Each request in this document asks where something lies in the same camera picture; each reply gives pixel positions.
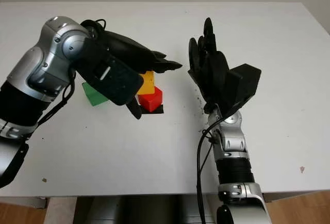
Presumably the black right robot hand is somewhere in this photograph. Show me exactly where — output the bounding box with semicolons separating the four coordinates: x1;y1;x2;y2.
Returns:
187;17;232;114

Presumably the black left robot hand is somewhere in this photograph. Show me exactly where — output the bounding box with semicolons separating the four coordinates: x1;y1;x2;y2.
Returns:
81;19;184;120

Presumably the yellow wooden block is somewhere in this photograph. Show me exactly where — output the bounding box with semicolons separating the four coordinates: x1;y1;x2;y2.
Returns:
136;71;156;95

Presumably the red wooden block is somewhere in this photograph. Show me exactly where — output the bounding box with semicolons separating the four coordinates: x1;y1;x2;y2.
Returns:
138;87;163;113

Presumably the green wooden block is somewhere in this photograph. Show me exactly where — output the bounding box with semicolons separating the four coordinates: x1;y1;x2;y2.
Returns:
81;81;109;107

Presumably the black tape strip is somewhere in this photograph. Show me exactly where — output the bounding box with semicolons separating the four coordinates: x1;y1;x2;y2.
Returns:
140;105;165;115

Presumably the dark grey robot torso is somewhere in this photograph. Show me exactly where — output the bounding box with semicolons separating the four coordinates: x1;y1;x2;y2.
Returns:
73;195;207;224

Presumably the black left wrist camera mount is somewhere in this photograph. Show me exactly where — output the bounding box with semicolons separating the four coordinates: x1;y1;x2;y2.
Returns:
76;38;145;106

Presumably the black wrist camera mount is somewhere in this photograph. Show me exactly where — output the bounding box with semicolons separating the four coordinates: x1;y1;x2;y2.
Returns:
226;63;262;116
76;38;145;106

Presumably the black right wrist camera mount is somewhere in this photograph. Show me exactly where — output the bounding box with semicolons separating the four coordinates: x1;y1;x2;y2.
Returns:
226;63;262;116

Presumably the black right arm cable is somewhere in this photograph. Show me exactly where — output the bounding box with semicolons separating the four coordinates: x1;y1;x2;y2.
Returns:
196;113;224;224

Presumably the grey metal table bracket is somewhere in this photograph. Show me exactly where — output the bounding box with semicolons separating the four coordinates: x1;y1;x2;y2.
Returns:
0;196;48;209

